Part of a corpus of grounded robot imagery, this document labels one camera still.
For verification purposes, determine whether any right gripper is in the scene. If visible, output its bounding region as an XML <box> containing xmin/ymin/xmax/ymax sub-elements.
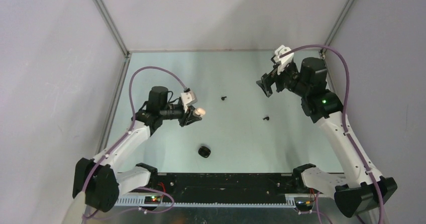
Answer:
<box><xmin>257</xmin><ymin>59</ymin><xmax>309</xmax><ymax>97</ymax></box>

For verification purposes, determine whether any beige earbud charging case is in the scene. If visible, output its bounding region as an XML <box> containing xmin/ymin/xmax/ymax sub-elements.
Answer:
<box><xmin>193</xmin><ymin>107</ymin><xmax>206</xmax><ymax>117</ymax></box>

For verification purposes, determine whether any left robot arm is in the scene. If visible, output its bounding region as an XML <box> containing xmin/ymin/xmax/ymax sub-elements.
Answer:
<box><xmin>72</xmin><ymin>86</ymin><xmax>205</xmax><ymax>212</ymax></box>

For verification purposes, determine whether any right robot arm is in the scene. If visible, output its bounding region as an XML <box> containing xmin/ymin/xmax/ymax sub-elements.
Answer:
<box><xmin>256</xmin><ymin>57</ymin><xmax>397</xmax><ymax>218</ymax></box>

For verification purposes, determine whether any black earbud charging case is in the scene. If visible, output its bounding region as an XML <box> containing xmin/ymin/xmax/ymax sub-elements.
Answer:
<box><xmin>197</xmin><ymin>145</ymin><xmax>211</xmax><ymax>158</ymax></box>

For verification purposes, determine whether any left controller board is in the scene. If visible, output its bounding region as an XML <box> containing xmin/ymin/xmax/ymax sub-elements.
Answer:
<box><xmin>144</xmin><ymin>195</ymin><xmax>163</xmax><ymax>205</ymax></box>

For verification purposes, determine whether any controller board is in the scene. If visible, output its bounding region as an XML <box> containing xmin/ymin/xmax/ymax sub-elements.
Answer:
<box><xmin>295</xmin><ymin>200</ymin><xmax>314</xmax><ymax>214</ymax></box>
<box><xmin>144</xmin><ymin>195</ymin><xmax>163</xmax><ymax>205</ymax></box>

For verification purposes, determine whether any right controller board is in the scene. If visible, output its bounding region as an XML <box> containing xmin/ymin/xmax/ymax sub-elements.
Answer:
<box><xmin>295</xmin><ymin>200</ymin><xmax>314</xmax><ymax>214</ymax></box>

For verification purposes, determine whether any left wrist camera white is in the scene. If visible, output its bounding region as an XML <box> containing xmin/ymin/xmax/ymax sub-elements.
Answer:
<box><xmin>180</xmin><ymin>88</ymin><xmax>197</xmax><ymax>112</ymax></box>

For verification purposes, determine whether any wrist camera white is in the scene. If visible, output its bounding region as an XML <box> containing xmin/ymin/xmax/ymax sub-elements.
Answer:
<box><xmin>180</xmin><ymin>88</ymin><xmax>197</xmax><ymax>112</ymax></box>
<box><xmin>271</xmin><ymin>45</ymin><xmax>294</xmax><ymax>75</ymax></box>

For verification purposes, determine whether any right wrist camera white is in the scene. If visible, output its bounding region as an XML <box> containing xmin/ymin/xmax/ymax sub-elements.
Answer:
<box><xmin>271</xmin><ymin>45</ymin><xmax>294</xmax><ymax>75</ymax></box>

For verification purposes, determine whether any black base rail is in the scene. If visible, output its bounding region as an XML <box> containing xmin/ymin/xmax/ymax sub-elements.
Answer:
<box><xmin>147</xmin><ymin>173</ymin><xmax>310</xmax><ymax>205</ymax></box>

